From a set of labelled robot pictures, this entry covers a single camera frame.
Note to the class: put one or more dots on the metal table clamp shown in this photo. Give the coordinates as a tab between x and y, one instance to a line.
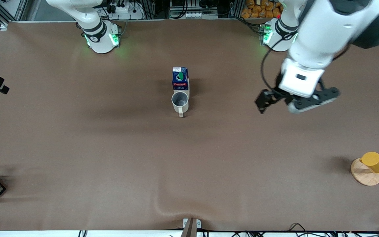
191	227

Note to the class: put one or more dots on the round wooden board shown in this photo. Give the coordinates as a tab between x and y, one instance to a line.
365	176

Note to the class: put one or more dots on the blue white milk carton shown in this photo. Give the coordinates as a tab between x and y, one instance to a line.
180	80

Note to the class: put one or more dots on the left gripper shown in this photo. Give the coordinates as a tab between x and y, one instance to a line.
277	93

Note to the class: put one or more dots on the yellow plastic cup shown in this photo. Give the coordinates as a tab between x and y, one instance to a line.
375	162

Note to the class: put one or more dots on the white power strip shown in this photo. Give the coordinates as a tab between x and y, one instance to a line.
194	14

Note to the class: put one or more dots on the brown table cloth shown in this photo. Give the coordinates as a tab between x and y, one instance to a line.
110	148

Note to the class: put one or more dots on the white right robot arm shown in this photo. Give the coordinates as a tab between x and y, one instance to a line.
94	29

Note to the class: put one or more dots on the orange snack bags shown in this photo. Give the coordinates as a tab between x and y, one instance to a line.
258	9

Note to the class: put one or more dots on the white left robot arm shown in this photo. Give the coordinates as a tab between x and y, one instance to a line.
321	29

